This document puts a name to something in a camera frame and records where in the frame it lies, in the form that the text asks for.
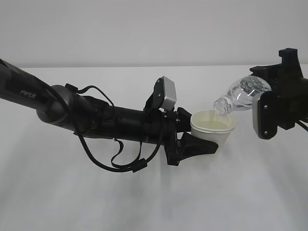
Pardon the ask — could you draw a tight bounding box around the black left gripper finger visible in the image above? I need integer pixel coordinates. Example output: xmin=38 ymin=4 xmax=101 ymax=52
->
xmin=179 ymin=132 xmax=218 ymax=161
xmin=176 ymin=107 xmax=192 ymax=132

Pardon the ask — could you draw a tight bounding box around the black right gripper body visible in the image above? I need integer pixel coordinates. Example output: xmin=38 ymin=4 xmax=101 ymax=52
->
xmin=250 ymin=48 xmax=308 ymax=130

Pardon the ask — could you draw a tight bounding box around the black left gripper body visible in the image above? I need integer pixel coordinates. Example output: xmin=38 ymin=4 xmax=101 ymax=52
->
xmin=143 ymin=95 xmax=180 ymax=166

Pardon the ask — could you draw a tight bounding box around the white paper cup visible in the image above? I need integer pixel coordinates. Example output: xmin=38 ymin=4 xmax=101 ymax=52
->
xmin=190 ymin=110 xmax=236 ymax=154

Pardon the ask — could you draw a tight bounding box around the clear water bottle green label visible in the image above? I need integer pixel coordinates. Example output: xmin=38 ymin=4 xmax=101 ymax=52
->
xmin=213 ymin=75 xmax=271 ymax=116

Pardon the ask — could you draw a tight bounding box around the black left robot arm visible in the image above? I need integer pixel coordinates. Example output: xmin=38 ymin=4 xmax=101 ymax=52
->
xmin=0 ymin=61 xmax=218 ymax=172

